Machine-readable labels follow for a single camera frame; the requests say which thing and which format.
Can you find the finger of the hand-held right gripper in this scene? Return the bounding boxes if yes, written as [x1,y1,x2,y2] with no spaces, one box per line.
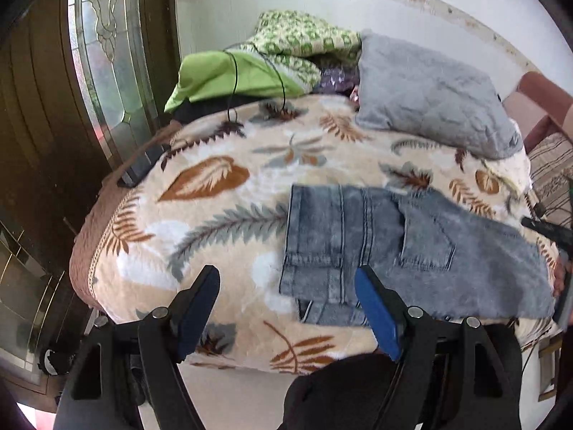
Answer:
[520,216,573,248]

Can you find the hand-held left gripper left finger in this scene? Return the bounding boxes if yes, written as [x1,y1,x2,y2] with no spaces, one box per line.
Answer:
[54,265,221,430]

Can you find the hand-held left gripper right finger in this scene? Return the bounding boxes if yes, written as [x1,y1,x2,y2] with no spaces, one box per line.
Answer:
[355,265,523,430]

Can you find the grey-blue denim pants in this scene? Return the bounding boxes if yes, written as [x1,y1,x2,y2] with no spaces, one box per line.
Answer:
[278,183,556,328]

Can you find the person's right hand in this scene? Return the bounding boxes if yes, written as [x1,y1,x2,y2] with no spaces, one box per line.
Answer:
[553,254,573,300]

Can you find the striped patterned sofa cushion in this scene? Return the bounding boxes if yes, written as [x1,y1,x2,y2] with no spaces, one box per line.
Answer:
[527,132,573,230]

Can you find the white fleece blanket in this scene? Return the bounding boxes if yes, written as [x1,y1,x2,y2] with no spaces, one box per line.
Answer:
[486,149,534,194]

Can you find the leaf-print fleece blanket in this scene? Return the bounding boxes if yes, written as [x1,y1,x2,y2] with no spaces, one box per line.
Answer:
[90,96,560,374]

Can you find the pink sofa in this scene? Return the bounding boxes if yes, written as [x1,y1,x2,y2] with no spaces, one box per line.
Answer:
[501,71,573,234]

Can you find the grey quilted pillow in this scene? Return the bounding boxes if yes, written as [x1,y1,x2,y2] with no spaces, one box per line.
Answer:
[355,29,524,161]

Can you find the purple patterned cloth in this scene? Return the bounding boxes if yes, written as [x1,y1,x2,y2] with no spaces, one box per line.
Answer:
[319,63,361,96]

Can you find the plain lime green cloth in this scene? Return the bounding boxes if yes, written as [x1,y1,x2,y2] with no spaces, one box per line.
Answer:
[164,49,305,115]

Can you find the wooden door with leaded glass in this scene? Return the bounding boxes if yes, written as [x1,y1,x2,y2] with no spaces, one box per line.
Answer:
[0,0,182,243]

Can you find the green patterned quilt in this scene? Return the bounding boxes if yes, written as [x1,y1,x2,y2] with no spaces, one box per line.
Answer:
[242,10,362,96]

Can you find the thin black cable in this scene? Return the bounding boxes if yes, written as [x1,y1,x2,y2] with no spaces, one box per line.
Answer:
[223,41,288,124]

